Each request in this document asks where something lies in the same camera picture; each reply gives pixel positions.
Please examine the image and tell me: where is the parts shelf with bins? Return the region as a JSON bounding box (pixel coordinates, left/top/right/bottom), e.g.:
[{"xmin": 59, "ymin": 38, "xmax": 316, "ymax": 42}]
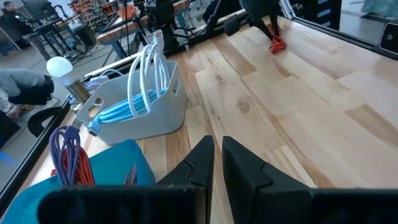
[{"xmin": 68, "ymin": 0, "xmax": 122, "ymax": 30}]

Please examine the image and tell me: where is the black cabinet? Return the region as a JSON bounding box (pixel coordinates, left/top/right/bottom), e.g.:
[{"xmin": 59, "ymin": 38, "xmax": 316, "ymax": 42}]
[{"xmin": 298, "ymin": 0, "xmax": 343, "ymax": 30}]

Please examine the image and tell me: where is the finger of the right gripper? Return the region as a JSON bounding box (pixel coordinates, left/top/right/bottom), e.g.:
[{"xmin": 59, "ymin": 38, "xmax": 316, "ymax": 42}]
[
  {"xmin": 254, "ymin": 14, "xmax": 274, "ymax": 40},
  {"xmin": 272, "ymin": 11, "xmax": 281, "ymax": 35}
]

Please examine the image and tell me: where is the white USB cable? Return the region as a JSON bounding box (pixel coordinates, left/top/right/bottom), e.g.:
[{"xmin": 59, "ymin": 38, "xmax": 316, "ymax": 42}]
[{"xmin": 127, "ymin": 29, "xmax": 171, "ymax": 118}]

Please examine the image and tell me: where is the grey plastic bin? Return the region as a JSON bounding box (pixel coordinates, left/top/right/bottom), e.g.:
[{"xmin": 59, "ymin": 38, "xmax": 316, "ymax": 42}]
[{"xmin": 75, "ymin": 60, "xmax": 189, "ymax": 146}]

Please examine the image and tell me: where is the purple USB cable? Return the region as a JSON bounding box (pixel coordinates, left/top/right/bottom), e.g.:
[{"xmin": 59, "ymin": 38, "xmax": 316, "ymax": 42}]
[{"xmin": 49, "ymin": 118, "xmax": 83, "ymax": 187}]

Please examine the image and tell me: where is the wooden workbench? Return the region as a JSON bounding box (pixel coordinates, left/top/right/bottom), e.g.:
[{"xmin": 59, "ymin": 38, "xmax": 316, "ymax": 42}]
[{"xmin": 96, "ymin": 0, "xmax": 190, "ymax": 60}]

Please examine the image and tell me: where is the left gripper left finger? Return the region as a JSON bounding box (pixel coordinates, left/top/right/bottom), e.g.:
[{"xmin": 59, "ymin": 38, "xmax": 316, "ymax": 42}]
[{"xmin": 157, "ymin": 135, "xmax": 215, "ymax": 224}]

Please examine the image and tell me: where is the black computer monitor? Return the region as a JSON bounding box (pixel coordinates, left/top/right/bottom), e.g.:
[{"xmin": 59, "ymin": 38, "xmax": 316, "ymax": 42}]
[{"xmin": 21, "ymin": 0, "xmax": 53, "ymax": 20}]

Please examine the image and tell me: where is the black metal table frame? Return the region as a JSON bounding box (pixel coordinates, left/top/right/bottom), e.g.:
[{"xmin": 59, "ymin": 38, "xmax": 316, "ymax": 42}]
[{"xmin": 0, "ymin": 0, "xmax": 398, "ymax": 215}]

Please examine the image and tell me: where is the light blue cable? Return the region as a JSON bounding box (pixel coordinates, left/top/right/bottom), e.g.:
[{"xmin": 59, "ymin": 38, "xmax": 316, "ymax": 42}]
[{"xmin": 87, "ymin": 88, "xmax": 169, "ymax": 137}]

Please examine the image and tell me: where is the person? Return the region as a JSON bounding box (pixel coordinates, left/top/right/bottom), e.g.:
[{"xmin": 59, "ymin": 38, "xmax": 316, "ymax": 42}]
[
  {"xmin": 0, "ymin": 1, "xmax": 34, "ymax": 35},
  {"xmin": 0, "ymin": 68, "xmax": 55, "ymax": 147}
]

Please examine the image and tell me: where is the red USB cable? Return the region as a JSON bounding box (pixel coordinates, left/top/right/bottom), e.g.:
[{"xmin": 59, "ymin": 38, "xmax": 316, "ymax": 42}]
[
  {"xmin": 266, "ymin": 23, "xmax": 287, "ymax": 55},
  {"xmin": 51, "ymin": 146, "xmax": 96, "ymax": 186}
]

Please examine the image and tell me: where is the black box camera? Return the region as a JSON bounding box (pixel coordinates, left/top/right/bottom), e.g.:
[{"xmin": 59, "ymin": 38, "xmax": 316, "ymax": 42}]
[{"xmin": 379, "ymin": 21, "xmax": 398, "ymax": 55}]

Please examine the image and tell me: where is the black curved frame handle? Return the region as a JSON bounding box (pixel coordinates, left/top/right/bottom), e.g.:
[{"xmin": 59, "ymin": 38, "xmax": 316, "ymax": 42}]
[{"xmin": 27, "ymin": 106, "xmax": 65, "ymax": 138}]

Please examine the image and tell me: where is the teal plastic bin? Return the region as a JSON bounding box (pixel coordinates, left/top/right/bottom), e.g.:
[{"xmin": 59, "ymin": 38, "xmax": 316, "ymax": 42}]
[{"xmin": 0, "ymin": 139, "xmax": 156, "ymax": 224}]

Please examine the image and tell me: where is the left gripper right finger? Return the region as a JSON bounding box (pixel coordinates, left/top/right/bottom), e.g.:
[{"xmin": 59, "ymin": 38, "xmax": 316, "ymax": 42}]
[{"xmin": 222, "ymin": 136, "xmax": 312, "ymax": 224}]

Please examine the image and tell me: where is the white light bulb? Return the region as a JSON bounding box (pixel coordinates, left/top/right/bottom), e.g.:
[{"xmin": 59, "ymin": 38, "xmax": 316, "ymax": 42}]
[{"xmin": 46, "ymin": 55, "xmax": 91, "ymax": 105}]

